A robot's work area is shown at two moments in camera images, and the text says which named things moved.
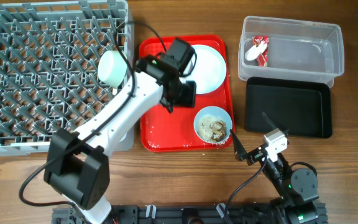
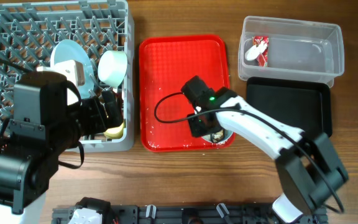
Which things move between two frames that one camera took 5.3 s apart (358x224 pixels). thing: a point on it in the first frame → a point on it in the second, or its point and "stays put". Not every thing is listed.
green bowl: x=112 y=68 stays put
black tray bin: x=302 y=107 stays put
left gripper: x=189 y=99 → x=99 y=122
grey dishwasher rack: x=39 y=72 stays put
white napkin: x=252 y=53 stays put
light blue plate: x=210 y=70 → x=67 y=50
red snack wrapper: x=263 y=58 stays put
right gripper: x=254 y=155 → x=196 y=130
